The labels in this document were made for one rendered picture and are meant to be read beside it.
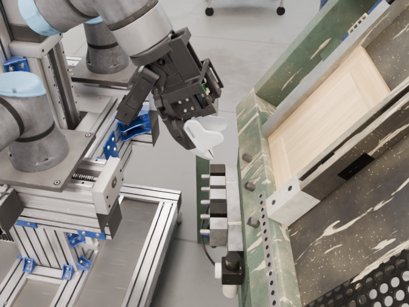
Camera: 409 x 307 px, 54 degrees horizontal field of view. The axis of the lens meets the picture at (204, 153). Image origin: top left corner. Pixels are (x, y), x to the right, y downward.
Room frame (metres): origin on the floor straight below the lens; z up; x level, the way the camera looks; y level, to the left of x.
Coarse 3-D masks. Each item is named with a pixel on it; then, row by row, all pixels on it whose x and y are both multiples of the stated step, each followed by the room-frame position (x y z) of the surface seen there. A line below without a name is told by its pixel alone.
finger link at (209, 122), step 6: (186, 120) 0.50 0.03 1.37; (198, 120) 0.51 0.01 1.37; (204, 120) 0.51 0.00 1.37; (210, 120) 0.51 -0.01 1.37; (216, 120) 0.51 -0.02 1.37; (222, 120) 0.51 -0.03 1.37; (204, 126) 0.51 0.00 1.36; (210, 126) 0.51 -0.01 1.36; (216, 126) 0.51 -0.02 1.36; (222, 126) 0.51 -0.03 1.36; (210, 150) 0.50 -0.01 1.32
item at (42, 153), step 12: (48, 132) 0.78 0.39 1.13; (60, 132) 0.83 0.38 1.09; (12, 144) 0.76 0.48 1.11; (24, 144) 0.75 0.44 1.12; (36, 144) 0.76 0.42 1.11; (48, 144) 0.77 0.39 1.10; (60, 144) 0.80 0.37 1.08; (12, 156) 0.76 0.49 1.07; (24, 156) 0.74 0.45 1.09; (36, 156) 0.75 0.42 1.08; (48, 156) 0.76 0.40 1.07; (60, 156) 0.78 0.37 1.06; (24, 168) 0.74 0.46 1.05; (36, 168) 0.74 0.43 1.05; (48, 168) 0.75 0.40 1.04
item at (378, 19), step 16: (384, 0) 1.09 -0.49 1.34; (400, 0) 1.05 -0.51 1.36; (368, 16) 1.09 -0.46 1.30; (384, 16) 1.05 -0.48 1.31; (352, 32) 1.10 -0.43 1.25; (368, 32) 1.05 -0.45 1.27; (352, 48) 1.05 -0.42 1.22; (336, 64) 1.05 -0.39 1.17; (320, 80) 1.05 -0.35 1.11; (304, 96) 1.05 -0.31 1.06; (288, 112) 1.05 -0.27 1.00; (272, 128) 1.06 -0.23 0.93
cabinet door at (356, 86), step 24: (360, 48) 1.04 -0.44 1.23; (336, 72) 1.04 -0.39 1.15; (360, 72) 0.95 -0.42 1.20; (312, 96) 1.04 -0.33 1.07; (336, 96) 0.95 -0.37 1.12; (360, 96) 0.88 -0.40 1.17; (384, 96) 0.81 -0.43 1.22; (288, 120) 1.04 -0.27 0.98; (312, 120) 0.95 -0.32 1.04; (336, 120) 0.87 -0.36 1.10; (288, 144) 0.94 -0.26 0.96; (312, 144) 0.86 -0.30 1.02; (288, 168) 0.85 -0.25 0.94
